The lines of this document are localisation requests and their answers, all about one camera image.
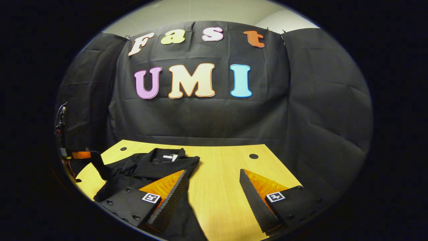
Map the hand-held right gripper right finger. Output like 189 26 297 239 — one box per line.
239 168 322 234

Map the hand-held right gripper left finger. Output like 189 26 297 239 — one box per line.
99 169 189 233

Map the black button shirt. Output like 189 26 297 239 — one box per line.
89 148 209 241

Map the black backdrop cloth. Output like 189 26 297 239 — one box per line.
55 21 373 201

